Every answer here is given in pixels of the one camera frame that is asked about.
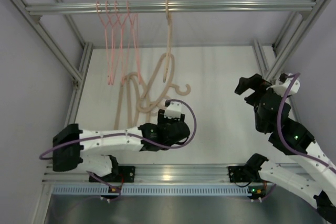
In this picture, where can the aluminium left floor rail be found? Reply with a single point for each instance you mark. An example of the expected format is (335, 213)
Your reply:
(76, 98)

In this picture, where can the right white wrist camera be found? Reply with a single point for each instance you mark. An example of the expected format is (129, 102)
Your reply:
(282, 83)

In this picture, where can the aluminium right frame post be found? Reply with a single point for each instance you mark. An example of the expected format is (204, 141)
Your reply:
(292, 35)

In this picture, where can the aluminium frame post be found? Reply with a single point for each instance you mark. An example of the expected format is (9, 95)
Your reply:
(41, 31)
(292, 35)

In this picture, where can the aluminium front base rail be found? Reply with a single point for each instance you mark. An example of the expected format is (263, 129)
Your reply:
(154, 174)

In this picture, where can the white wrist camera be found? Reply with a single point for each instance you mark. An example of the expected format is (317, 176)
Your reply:
(173, 110)
(282, 83)

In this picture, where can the aluminium right floor rail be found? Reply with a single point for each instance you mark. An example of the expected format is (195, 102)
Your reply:
(269, 98)

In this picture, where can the aluminium top hanging rail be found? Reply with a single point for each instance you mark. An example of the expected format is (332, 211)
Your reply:
(171, 6)

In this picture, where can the aluminium floor rail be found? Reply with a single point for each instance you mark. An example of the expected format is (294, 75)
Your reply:
(269, 98)
(76, 98)

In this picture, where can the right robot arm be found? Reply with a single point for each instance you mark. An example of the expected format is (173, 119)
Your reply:
(312, 176)

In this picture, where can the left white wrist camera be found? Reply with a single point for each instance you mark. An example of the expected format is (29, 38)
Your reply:
(173, 110)

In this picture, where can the blue slotted cable duct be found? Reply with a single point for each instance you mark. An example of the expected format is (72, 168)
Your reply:
(151, 190)

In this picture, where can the aluminium left frame post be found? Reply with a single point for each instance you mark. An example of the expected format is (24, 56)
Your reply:
(41, 31)

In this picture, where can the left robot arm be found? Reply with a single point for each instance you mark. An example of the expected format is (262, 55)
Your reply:
(92, 151)

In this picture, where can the beige hanger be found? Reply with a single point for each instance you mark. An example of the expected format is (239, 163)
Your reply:
(148, 116)
(156, 90)
(132, 112)
(169, 39)

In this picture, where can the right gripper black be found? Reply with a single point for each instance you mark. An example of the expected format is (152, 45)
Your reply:
(254, 82)

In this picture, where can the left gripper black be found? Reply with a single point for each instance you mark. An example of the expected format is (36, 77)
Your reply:
(161, 118)

